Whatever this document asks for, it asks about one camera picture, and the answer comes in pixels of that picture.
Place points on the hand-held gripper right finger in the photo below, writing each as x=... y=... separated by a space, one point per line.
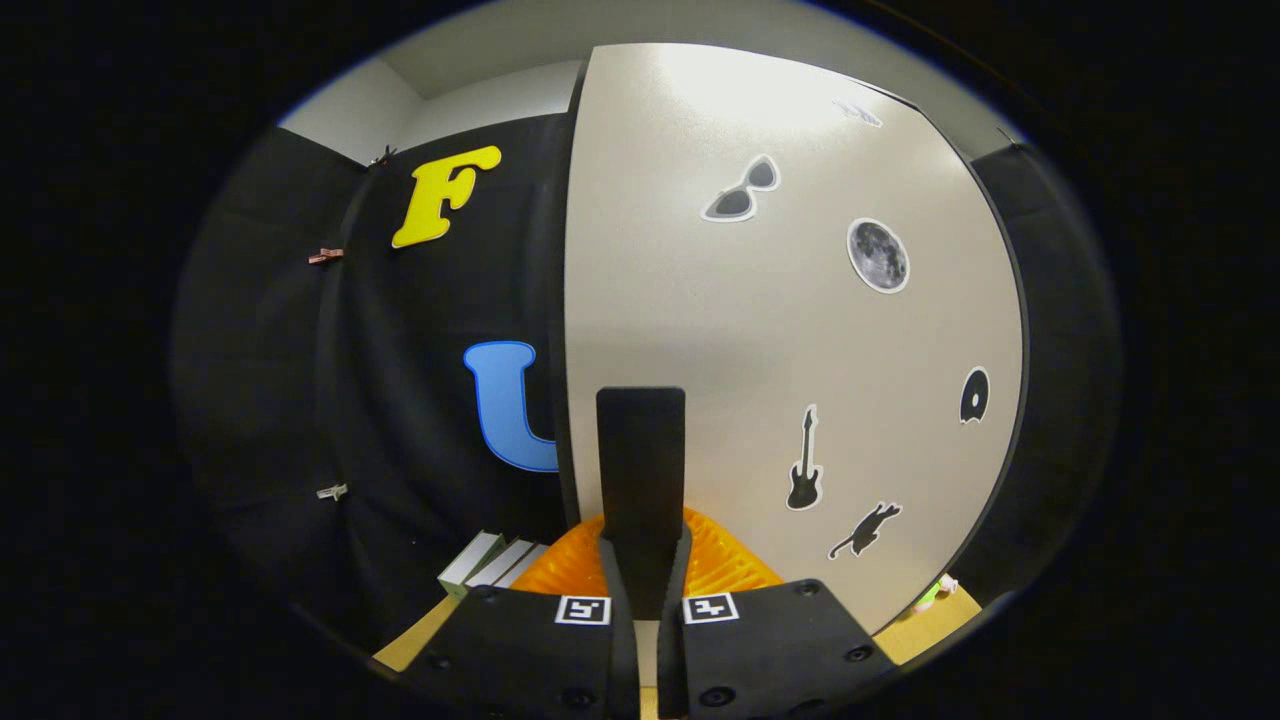
x=672 y=655

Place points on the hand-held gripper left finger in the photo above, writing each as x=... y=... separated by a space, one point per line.
x=622 y=650

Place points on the beige cabinet door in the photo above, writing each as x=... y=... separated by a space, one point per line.
x=750 y=330

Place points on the green book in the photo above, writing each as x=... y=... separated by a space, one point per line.
x=470 y=562

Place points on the small green pink toy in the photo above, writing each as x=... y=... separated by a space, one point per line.
x=935 y=592

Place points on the silver cloth clip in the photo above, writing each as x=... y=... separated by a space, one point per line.
x=332 y=491

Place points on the black backdrop cloth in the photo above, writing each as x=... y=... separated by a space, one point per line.
x=300 y=400

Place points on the red cloth clip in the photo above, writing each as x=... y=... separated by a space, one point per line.
x=325 y=256

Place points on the black cloth clip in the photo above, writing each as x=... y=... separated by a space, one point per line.
x=382 y=156

